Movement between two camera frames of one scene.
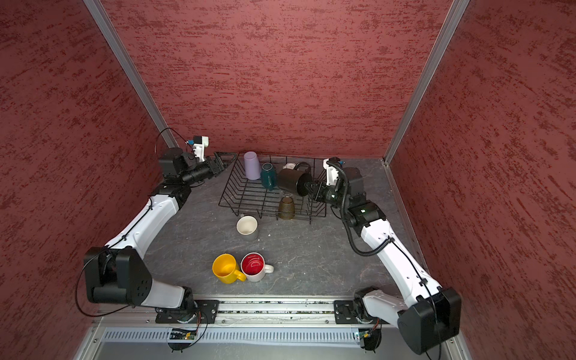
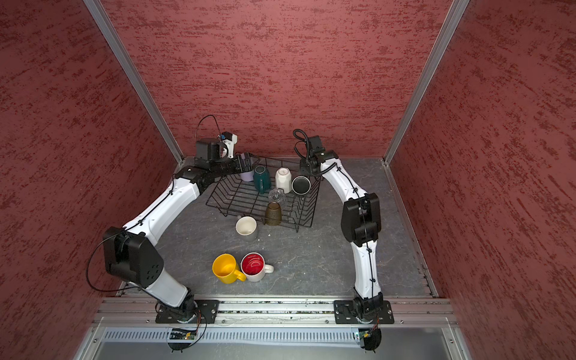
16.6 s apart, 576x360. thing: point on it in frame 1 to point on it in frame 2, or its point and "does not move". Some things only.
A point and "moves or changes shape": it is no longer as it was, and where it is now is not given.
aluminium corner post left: x=106 y=24 does not move
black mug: x=298 y=181 moves or changes shape
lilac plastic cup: x=253 y=171 moves or changes shape
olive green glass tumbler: x=286 y=208 to x=273 y=214
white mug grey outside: x=247 y=227 does not move
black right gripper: x=318 y=193 to x=303 y=168
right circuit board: x=370 y=338 does not move
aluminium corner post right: x=453 y=19 does not move
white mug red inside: x=253 y=264 does not move
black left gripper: x=220 y=163 to x=238 y=166
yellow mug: x=224 y=267 does not move
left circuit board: x=178 y=334 does not move
